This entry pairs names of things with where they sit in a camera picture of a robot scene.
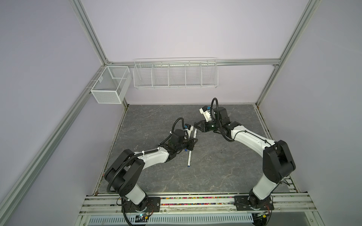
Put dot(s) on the white mesh box basket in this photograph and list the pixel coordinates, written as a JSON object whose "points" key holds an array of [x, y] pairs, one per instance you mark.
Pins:
{"points": [[112, 85]]}

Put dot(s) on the white vented cable duct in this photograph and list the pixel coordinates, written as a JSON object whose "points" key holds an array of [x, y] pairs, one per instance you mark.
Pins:
{"points": [[168, 219]]}

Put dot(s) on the white marker pen blue tip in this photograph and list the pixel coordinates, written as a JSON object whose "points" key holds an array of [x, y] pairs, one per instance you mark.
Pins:
{"points": [[189, 158]]}

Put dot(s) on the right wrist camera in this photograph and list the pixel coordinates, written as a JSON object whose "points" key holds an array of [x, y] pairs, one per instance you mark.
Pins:
{"points": [[205, 111]]}

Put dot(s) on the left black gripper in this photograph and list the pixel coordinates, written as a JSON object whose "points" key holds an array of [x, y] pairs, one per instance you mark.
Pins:
{"points": [[191, 143]]}

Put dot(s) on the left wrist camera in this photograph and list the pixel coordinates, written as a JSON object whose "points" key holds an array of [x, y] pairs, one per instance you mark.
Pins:
{"points": [[188, 128]]}

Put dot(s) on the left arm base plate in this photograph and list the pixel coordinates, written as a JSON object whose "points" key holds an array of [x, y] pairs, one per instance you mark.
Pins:
{"points": [[148, 204]]}

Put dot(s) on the white wire wall basket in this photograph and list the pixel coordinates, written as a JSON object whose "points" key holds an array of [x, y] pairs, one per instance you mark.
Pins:
{"points": [[180, 72]]}

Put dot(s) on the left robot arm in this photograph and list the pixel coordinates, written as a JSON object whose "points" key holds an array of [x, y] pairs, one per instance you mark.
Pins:
{"points": [[122, 176]]}

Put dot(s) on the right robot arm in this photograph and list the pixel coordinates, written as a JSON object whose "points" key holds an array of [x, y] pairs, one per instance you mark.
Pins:
{"points": [[278, 162]]}

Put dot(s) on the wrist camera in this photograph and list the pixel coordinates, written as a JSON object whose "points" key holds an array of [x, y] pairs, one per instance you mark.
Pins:
{"points": [[188, 128], [205, 111]]}

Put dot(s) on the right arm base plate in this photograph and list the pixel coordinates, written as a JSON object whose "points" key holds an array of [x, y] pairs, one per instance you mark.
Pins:
{"points": [[252, 203]]}

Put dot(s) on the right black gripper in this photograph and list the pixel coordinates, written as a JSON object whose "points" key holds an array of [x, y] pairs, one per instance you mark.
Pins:
{"points": [[203, 127]]}

